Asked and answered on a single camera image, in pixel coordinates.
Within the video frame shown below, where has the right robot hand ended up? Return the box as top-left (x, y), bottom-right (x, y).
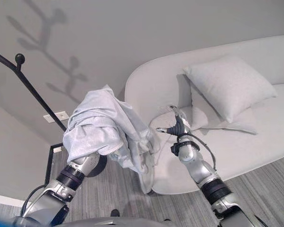
top-left (156, 105), bottom-right (192, 138)

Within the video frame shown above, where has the light grey garment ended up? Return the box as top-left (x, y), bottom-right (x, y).
top-left (62, 84), bottom-right (160, 195)

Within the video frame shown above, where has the light grey sofa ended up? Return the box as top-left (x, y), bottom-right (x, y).
top-left (124, 35), bottom-right (284, 196)

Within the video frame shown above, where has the black metal clothes rack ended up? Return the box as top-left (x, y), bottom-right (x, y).
top-left (0, 48), bottom-right (107, 178)

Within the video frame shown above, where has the flat light grey cushion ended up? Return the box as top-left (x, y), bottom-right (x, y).
top-left (190, 86), bottom-right (258, 135)

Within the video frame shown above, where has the large light grey pillow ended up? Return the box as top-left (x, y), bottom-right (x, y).
top-left (182, 56), bottom-right (279, 123)

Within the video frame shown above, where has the grey robot body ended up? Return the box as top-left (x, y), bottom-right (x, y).
top-left (61, 215), bottom-right (220, 227)

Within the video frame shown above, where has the blue object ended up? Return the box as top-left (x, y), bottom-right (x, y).
top-left (0, 212), bottom-right (18, 227)

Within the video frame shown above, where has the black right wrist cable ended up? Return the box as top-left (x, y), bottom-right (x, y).
top-left (188, 133), bottom-right (219, 171)

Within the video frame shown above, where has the white wall outlet plate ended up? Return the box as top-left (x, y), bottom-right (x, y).
top-left (43, 111), bottom-right (69, 122)

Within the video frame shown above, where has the black metal frame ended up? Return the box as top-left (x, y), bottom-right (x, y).
top-left (44, 143), bottom-right (63, 190)

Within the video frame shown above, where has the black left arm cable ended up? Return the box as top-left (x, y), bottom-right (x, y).
top-left (20, 184), bottom-right (46, 216)

